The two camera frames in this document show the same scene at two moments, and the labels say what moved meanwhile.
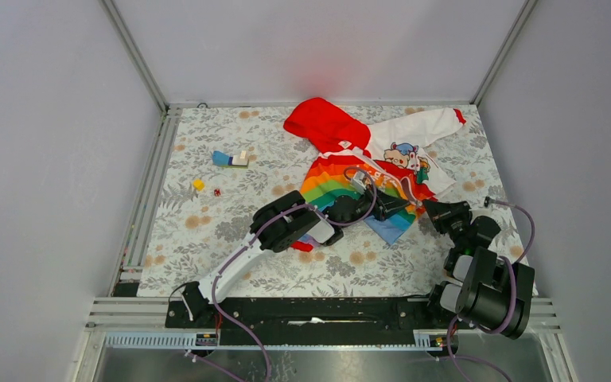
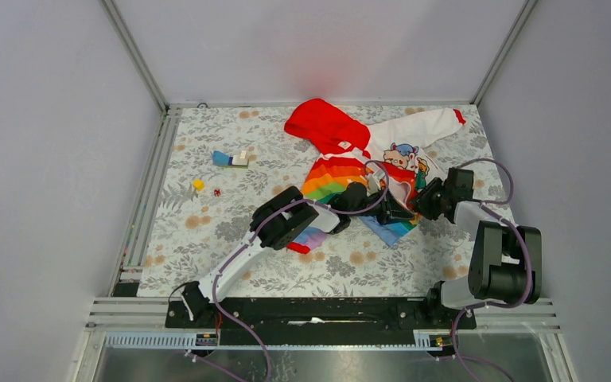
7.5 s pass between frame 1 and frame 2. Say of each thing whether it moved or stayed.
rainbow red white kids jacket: stayed
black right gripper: moved
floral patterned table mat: stayed
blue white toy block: stayed
